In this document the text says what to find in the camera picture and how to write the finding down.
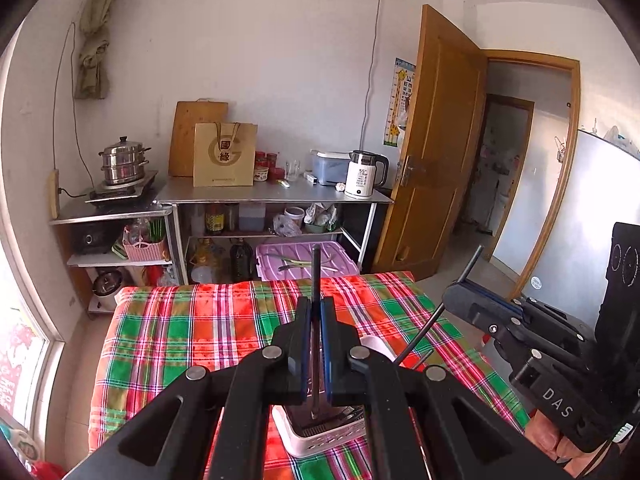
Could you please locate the dark sauce bottle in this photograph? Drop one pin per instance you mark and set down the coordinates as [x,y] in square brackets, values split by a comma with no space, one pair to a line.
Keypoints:
[214,220]

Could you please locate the person's right hand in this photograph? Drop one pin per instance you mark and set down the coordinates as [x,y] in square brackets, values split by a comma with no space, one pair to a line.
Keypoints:
[547,437]

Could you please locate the white plastic tub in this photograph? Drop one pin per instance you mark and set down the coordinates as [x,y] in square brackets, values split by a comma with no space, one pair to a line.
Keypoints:
[294,217]

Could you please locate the brown wooden door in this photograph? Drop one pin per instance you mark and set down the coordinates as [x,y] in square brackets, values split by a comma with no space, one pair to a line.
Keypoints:
[440,135]

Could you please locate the steel steamer pot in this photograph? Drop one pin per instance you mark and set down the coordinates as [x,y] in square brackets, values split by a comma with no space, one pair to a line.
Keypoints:
[124,162]

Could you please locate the steel kitchen table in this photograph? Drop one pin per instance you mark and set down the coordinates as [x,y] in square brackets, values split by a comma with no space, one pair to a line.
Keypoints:
[280,194]

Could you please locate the red lidded jar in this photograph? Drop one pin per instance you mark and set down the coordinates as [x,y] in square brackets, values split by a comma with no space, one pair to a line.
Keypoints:
[260,157]
[271,160]

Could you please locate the steel side shelf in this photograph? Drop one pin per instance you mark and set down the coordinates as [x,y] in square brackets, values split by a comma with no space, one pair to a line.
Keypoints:
[112,215]

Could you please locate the black induction cooker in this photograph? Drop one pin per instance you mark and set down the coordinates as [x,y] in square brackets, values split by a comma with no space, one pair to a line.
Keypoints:
[122,192]

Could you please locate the crumpled plastic bag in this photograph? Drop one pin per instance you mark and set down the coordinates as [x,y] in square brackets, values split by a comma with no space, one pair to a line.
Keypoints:
[285,226]

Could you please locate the tied beige curtain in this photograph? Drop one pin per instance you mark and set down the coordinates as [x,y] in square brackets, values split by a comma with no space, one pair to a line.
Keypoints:
[95,50]

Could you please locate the colourful wall poster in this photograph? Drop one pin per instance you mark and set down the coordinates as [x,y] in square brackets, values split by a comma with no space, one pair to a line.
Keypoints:
[399,105]

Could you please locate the white electric kettle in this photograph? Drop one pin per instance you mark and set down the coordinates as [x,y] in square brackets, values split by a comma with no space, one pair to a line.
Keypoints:
[362,175]

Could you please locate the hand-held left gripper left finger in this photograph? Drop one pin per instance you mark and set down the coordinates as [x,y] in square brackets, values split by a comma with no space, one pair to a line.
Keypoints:
[304,355]

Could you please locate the dark oil bottle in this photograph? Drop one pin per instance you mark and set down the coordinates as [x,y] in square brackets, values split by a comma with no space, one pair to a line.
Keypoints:
[241,260]

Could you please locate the red patterned mat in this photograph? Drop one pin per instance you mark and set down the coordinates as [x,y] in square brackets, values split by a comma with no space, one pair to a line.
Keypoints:
[17,365]

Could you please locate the tan paper bag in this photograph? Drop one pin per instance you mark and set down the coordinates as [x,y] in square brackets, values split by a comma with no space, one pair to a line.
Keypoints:
[225,157]

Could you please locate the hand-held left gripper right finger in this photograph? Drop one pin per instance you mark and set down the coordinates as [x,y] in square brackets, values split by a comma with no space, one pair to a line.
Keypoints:
[326,355]

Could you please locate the clear plastic storage box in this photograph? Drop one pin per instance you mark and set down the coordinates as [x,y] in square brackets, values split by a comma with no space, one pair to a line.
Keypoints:
[330,167]

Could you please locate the silver refrigerator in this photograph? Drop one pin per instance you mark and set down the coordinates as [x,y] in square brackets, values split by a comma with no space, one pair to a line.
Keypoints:
[590,200]

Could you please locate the wooden wall strip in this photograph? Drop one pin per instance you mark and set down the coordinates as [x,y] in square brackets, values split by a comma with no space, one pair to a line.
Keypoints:
[53,195]

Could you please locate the white plastic bag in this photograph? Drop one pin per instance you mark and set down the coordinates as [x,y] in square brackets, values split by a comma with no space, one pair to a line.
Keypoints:
[620,140]

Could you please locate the purple plastic bin lid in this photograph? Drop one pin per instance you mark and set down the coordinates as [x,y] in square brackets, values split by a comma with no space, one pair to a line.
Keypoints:
[300,260]

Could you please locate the clear drinking glass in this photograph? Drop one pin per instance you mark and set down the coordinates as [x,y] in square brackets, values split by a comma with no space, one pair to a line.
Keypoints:
[293,171]

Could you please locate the black kitchen appliance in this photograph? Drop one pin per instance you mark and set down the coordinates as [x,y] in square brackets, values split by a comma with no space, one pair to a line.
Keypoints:
[91,239]

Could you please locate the plaid tablecloth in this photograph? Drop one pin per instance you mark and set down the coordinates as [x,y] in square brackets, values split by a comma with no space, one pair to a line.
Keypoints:
[175,325]

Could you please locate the grey plastic jug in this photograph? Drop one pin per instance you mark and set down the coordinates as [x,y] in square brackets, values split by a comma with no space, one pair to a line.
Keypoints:
[251,217]

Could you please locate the yellow oil bottle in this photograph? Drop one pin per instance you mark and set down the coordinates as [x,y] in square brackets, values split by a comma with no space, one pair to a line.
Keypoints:
[207,260]

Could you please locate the black chopstick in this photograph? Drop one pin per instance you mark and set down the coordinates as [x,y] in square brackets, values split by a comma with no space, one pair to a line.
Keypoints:
[316,275]
[420,332]

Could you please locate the small steel cooker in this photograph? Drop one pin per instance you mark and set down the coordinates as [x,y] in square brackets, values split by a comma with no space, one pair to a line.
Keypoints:
[107,282]

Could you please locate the small pink woven basket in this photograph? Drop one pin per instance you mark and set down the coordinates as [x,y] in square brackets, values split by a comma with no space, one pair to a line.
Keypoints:
[145,247]

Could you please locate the wooden cutting board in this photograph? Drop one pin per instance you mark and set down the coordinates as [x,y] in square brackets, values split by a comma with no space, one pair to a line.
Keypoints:
[185,135]

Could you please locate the pink plastic utensil basket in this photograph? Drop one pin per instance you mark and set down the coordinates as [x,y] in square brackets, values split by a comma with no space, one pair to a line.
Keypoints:
[320,442]

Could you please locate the brown door frame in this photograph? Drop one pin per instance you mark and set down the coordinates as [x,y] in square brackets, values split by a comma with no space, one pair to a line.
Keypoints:
[575,135]

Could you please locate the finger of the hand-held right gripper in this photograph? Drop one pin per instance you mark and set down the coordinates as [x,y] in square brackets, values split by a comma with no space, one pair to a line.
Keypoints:
[475,309]
[487,296]

